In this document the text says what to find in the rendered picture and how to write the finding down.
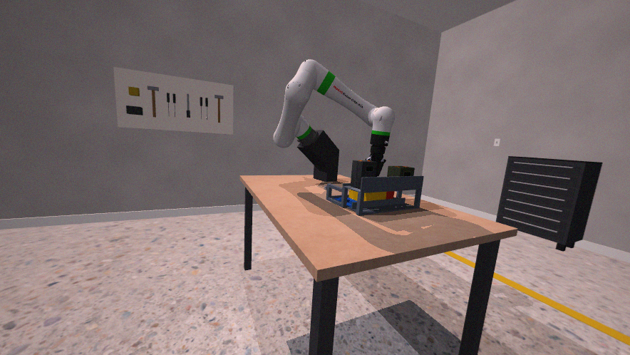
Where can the yellow bin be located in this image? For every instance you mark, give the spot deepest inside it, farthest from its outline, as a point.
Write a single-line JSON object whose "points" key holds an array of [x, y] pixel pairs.
{"points": [[368, 196]]}

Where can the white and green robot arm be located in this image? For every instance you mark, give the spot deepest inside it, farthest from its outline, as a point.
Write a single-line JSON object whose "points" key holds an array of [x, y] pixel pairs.
{"points": [[312, 75]]}

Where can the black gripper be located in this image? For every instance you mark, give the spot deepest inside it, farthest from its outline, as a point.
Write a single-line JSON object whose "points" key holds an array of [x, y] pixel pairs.
{"points": [[375, 157]]}

